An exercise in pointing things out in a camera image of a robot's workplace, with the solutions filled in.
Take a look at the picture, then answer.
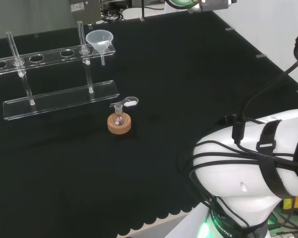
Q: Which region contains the glass weighing funnel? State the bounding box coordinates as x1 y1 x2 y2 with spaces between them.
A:
110 96 139 108

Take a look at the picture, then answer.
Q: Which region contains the black cable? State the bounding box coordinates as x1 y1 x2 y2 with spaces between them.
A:
232 11 298 149

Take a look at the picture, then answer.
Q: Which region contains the cork ring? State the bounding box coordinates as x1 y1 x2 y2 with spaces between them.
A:
107 113 132 135

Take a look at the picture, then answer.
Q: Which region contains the grey metal box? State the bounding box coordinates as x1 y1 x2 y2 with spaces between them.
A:
69 0 102 25

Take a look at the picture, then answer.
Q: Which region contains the clear acrylic funnel stand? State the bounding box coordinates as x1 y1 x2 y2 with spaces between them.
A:
0 21 120 121

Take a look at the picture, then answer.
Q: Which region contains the small round-bottom glass flask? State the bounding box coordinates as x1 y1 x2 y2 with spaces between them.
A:
109 103 127 126

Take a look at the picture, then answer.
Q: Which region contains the black cloth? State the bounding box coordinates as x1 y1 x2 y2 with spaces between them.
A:
0 10 298 238

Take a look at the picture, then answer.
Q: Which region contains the clear plastic funnel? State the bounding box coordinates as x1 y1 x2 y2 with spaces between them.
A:
85 30 114 66

